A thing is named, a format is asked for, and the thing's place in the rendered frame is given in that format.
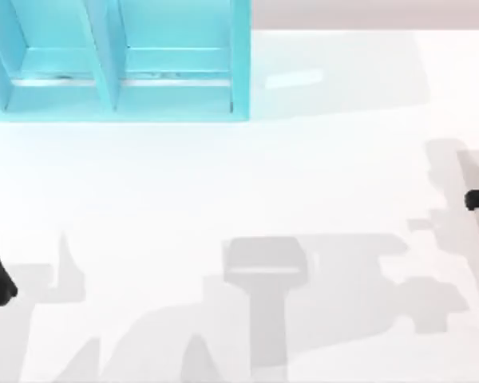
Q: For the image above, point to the light blue rack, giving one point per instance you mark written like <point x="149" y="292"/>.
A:
<point x="175" y="60"/>

